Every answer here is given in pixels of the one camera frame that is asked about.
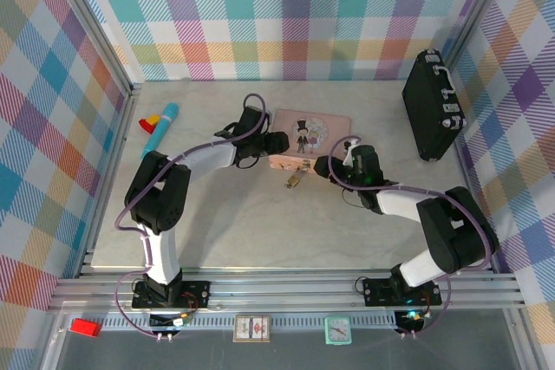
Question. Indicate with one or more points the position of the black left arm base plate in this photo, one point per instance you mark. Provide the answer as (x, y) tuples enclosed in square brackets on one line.
[(195, 292)]

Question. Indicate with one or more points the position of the long aluminium mounting rail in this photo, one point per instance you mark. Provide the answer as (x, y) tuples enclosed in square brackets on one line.
[(282, 290)]

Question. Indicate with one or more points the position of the red and yellow toy block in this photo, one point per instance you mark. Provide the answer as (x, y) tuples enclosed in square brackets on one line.
[(147, 125)]

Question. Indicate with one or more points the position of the aluminium frame side rail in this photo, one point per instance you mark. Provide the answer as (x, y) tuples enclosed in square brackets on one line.
[(110, 179)]

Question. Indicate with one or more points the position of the pink wedding-print gift box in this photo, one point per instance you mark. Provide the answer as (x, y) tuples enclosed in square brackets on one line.
[(329, 127)]

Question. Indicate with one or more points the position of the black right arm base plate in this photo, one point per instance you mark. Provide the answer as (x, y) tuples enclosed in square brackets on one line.
[(377, 292)]

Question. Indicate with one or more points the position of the teal square alarm clock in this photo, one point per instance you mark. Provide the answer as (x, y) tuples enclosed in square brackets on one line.
[(337, 330)]

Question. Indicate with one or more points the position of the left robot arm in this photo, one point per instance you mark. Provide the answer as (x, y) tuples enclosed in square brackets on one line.
[(160, 253)]

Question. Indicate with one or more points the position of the aluminium frame corner post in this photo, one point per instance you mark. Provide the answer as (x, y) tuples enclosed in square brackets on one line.
[(93, 23), (477, 10)]

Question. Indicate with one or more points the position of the black aluminium-edged briefcase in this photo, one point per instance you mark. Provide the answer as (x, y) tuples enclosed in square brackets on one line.
[(427, 105)]

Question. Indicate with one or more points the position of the red toy brick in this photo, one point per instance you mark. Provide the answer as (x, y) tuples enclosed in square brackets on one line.
[(86, 327)]

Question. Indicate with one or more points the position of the teal marker pen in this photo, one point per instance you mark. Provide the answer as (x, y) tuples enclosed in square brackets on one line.
[(159, 131)]

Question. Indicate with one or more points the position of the playing card box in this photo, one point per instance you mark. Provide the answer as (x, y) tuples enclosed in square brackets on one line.
[(251, 329)]

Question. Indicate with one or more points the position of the brass padlock with chrome shackle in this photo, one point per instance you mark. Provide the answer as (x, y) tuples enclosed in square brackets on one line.
[(295, 180)]

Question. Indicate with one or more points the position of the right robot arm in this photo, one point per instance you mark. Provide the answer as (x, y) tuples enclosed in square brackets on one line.
[(451, 231)]

